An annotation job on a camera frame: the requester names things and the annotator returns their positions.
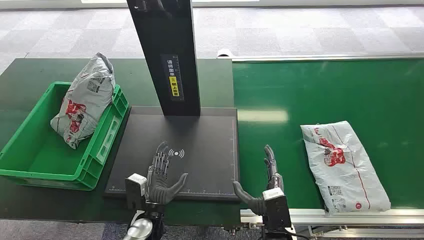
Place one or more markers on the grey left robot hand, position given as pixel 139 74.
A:
pixel 159 190

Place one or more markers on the aluminium conveyor frame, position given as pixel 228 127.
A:
pixel 348 217

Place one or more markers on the black inbound scanner machine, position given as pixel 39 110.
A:
pixel 198 145

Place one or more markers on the grey flat mailer package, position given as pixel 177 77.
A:
pixel 344 169

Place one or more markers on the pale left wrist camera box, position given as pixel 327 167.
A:
pixel 135 190

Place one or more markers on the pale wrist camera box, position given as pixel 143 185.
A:
pixel 276 207
pixel 135 190

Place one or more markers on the green plastic crate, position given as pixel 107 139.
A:
pixel 39 155

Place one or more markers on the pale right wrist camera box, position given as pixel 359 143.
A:
pixel 276 207

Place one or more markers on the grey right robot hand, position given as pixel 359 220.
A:
pixel 253 203

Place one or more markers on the grey crumpled mailer package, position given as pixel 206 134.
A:
pixel 86 99

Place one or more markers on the green conveyor belt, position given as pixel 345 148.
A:
pixel 314 96

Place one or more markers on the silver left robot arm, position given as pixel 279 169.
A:
pixel 142 228

